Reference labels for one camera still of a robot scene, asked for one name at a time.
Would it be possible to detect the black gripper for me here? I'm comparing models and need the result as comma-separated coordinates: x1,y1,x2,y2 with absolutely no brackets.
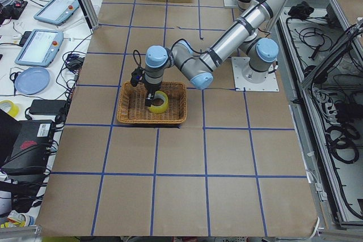
144,82,161,107

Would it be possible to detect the yellow clear tape roll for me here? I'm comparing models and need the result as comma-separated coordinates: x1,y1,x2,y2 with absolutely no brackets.
148,91,169,114

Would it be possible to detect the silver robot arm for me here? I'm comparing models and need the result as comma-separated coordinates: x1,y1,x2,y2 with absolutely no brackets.
142,0,283,107

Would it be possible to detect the yellow tape roll on desk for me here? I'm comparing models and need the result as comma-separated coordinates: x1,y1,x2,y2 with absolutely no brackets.
0,100,19,118

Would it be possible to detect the brown wicker basket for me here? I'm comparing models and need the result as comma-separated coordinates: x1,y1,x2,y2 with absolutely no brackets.
117,82,187,125

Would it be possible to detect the black power adapter brick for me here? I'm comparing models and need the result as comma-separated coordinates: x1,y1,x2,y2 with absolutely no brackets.
29,100,66,116

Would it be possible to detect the blue plastic plate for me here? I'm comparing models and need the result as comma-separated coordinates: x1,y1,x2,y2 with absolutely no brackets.
14,67,50,95

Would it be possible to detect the lower teach pendant tablet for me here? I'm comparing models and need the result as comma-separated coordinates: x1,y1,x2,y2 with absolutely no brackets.
15,29,64,67

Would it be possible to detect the teach pendant tablet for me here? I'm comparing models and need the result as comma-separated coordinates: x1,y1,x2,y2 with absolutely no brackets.
33,0,80,26
15,29,64,67

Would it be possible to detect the black computer box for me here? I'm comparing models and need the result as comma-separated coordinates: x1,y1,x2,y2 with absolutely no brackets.
1,120,55,176

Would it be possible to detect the upper teach pendant tablet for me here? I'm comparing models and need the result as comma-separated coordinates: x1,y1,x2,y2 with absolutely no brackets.
33,0,80,26

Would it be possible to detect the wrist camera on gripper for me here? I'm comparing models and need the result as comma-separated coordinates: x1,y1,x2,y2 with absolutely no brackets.
130,67,143,87

